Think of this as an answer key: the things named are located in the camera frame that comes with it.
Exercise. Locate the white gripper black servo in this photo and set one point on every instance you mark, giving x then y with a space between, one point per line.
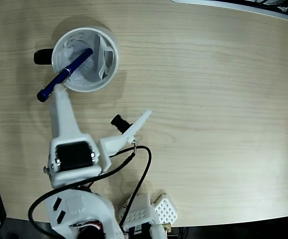
72 157

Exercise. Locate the blue pen with metal clip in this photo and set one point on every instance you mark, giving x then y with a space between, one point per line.
56 81

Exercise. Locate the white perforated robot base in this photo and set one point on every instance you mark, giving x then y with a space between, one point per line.
167 210

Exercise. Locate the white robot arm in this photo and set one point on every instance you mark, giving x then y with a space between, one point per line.
89 206

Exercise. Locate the crumpled white tissue paper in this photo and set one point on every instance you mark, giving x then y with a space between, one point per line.
99 67

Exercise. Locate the brass clamp screw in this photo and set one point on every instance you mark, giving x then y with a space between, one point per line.
167 226

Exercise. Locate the silver flat stand plate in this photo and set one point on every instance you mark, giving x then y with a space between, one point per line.
287 15

